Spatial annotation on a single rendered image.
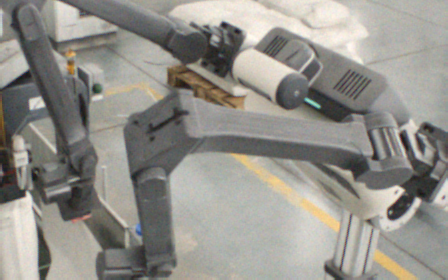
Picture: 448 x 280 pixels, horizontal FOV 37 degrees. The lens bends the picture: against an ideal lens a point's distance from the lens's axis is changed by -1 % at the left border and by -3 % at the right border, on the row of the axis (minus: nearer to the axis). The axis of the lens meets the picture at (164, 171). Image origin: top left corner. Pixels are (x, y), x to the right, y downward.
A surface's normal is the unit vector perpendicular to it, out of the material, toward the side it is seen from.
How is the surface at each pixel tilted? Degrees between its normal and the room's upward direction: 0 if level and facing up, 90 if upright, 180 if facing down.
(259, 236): 0
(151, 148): 55
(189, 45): 93
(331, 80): 40
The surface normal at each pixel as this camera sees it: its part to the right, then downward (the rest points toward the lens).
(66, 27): 0.52, 0.44
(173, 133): -0.66, -0.26
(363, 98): -0.54, -0.50
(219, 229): 0.01, -0.86
